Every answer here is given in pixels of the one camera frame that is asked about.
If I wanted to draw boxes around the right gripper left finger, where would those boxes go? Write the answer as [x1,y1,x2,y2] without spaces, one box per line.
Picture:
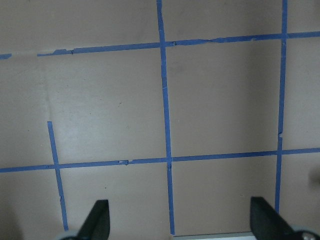
[76,199,111,240]

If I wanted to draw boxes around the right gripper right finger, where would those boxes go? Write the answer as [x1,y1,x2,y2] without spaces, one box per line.
[250,196,299,240]

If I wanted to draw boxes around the brown paper table cover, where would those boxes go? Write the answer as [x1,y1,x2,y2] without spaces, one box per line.
[0,0,320,240]

